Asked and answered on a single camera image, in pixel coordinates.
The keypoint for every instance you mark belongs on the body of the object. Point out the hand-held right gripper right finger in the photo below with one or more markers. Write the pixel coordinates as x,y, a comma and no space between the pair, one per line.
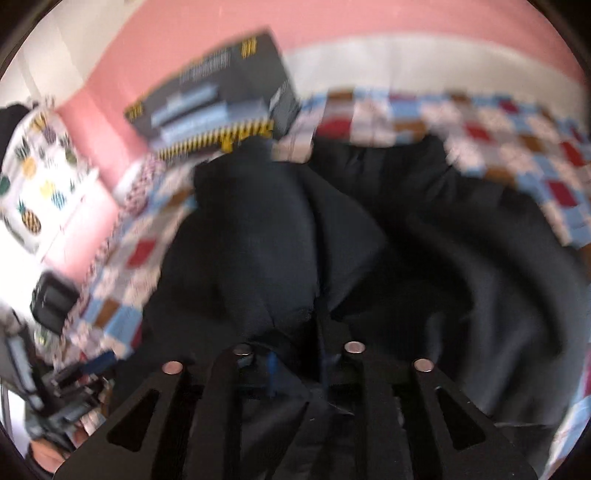
327,370

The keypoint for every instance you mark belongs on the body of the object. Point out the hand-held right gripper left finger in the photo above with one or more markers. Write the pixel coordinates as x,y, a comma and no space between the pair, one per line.
271,374

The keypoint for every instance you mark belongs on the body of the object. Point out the black garment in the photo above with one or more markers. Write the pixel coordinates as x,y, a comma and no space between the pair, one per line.
277,230

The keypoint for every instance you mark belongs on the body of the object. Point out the person's left hand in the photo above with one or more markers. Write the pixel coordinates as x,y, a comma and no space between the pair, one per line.
46,458

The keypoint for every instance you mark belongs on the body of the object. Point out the black bag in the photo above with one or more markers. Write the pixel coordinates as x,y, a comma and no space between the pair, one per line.
53,300

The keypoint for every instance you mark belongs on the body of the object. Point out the pink storage box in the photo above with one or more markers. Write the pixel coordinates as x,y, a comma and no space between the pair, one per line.
78,240

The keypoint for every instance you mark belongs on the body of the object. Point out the pineapple print cloth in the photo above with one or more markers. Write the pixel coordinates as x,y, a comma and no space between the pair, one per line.
37,184

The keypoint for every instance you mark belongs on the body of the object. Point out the dark bag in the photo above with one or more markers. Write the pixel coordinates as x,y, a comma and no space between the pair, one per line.
11,129

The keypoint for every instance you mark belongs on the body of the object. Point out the dark appliance carton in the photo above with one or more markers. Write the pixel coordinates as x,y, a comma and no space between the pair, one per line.
207,92

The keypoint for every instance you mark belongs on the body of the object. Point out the checkered bed sheet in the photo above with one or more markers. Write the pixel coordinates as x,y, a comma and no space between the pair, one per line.
508,134

